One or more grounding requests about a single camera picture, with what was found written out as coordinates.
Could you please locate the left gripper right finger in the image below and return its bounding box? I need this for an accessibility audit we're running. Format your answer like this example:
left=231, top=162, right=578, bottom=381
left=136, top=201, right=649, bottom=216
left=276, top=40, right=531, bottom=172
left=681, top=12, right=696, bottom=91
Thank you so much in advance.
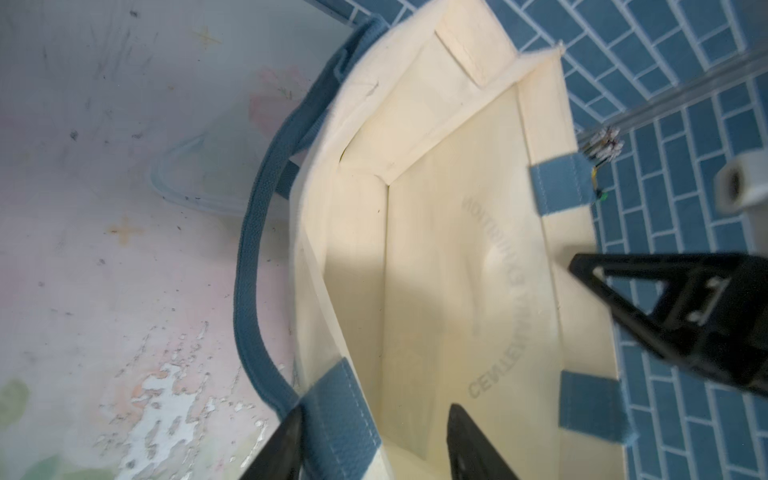
left=447, top=403, right=518, bottom=480

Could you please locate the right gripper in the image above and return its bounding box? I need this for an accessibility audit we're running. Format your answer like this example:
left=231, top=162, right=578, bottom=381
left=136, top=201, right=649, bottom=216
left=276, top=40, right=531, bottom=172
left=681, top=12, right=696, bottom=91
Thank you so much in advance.
left=569, top=253, right=767, bottom=396

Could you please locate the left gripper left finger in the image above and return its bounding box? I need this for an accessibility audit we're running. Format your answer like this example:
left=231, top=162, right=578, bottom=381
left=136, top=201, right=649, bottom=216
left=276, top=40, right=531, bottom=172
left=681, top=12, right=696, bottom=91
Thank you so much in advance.
left=240, top=405, right=304, bottom=480

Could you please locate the cream canvas tote bag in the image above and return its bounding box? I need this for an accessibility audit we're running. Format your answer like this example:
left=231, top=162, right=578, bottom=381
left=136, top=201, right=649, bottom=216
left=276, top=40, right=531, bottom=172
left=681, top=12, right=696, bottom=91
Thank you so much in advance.
left=234, top=1, right=634, bottom=479

